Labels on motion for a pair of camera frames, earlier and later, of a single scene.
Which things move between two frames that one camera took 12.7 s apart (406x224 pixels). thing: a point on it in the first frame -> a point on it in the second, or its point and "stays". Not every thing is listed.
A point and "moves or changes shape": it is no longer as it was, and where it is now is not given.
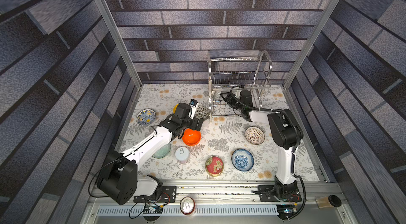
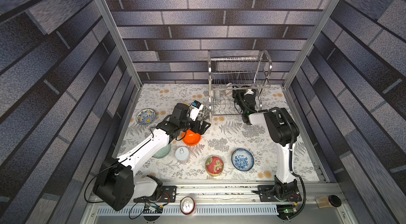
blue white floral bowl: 242,159 stays
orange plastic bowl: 190,137 stays
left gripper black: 194,124 stays
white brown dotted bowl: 254,135 moves or changes shape
